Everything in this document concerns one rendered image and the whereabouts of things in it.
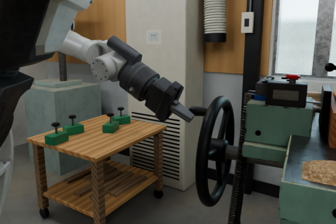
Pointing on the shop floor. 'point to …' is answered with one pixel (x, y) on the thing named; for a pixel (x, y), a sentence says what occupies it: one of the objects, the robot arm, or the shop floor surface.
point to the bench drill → (60, 112)
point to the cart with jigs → (97, 164)
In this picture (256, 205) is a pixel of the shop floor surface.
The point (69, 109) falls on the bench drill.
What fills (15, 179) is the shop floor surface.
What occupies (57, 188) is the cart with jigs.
